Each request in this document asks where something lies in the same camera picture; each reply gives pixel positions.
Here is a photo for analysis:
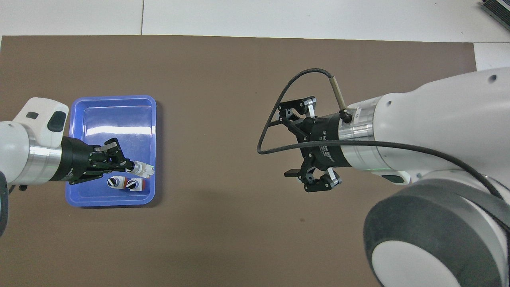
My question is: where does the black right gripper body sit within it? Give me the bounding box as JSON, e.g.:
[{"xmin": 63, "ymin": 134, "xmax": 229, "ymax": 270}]
[{"xmin": 298, "ymin": 113, "xmax": 352, "ymax": 169}]

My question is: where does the brown table mat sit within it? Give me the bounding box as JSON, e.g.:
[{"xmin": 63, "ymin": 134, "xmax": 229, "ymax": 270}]
[{"xmin": 0, "ymin": 35, "xmax": 477, "ymax": 287}]

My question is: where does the blue plastic tray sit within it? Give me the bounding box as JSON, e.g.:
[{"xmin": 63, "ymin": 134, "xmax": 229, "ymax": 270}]
[{"xmin": 65, "ymin": 95, "xmax": 157, "ymax": 207}]

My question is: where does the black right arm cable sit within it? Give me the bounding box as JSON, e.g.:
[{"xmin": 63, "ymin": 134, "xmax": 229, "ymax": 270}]
[{"xmin": 257, "ymin": 69, "xmax": 510, "ymax": 232}]

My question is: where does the black ribbed device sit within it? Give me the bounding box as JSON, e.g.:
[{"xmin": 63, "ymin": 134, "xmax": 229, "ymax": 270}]
[{"xmin": 480, "ymin": 0, "xmax": 510, "ymax": 21}]

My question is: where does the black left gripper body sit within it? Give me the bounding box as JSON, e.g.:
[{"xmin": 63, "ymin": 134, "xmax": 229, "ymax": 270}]
[{"xmin": 55, "ymin": 136, "xmax": 97, "ymax": 185}]

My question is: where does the green-base rotary switch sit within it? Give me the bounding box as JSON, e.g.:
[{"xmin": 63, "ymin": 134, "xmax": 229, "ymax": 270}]
[{"xmin": 131, "ymin": 161, "xmax": 155, "ymax": 178}]

